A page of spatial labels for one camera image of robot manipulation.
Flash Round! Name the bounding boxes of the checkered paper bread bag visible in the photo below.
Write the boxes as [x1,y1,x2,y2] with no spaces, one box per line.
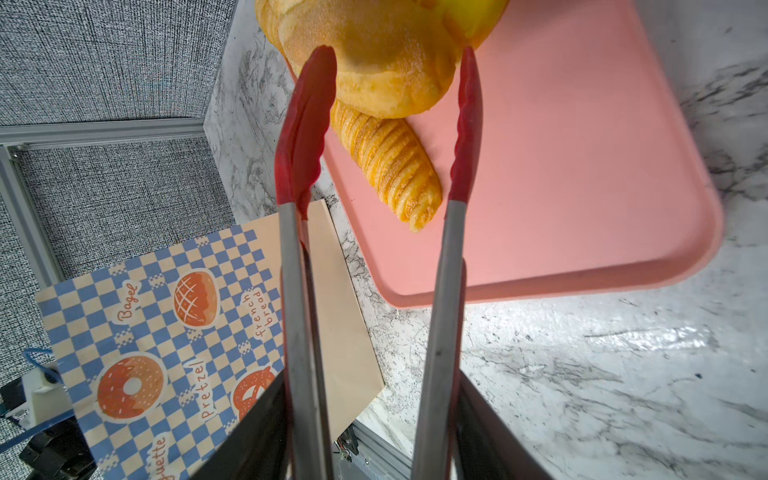
[0,199,386,480]

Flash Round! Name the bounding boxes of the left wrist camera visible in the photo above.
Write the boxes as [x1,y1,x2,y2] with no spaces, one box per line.
[19,367,72,430]

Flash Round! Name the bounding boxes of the pink plastic tray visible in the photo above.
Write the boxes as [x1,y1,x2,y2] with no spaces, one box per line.
[286,0,726,311]

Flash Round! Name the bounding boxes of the long twisted bread stick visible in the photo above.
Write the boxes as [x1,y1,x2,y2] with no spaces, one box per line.
[330,101,442,233]

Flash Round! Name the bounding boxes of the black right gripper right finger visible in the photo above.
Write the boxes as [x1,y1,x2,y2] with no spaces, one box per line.
[453,371,552,480]

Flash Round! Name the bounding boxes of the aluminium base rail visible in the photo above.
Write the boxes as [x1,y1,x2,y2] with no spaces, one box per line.
[332,420,411,480]

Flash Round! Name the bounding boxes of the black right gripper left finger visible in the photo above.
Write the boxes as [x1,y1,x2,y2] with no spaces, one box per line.
[191,373,288,480]

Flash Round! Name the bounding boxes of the red silicone kitchen tongs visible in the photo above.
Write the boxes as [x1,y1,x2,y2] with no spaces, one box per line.
[273,44,485,480]

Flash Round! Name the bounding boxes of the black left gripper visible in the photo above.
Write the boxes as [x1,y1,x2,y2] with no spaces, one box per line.
[1,376,96,479]

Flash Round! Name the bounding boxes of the small yellow bread piece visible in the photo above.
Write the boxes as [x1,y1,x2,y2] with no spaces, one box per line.
[435,0,509,49]

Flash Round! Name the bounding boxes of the oval french bread loaf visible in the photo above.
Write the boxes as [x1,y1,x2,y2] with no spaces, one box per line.
[254,1,471,119]

